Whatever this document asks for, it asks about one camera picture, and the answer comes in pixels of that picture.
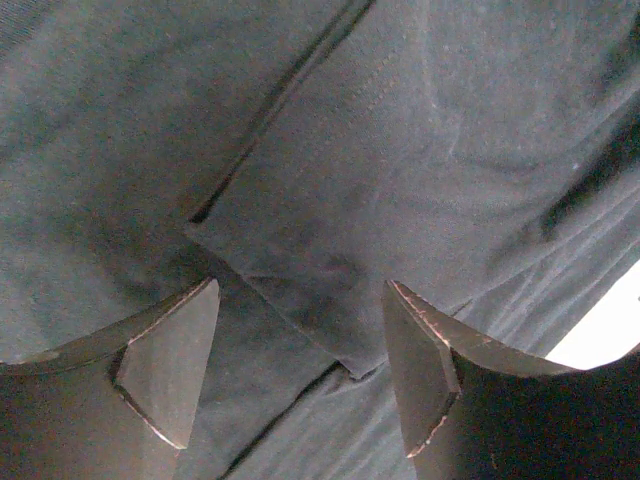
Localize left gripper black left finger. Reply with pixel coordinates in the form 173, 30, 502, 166
1, 278, 220, 479

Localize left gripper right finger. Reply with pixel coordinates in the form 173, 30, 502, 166
383, 281, 639, 479

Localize black t shirt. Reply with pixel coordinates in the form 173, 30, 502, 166
1, 1, 639, 479

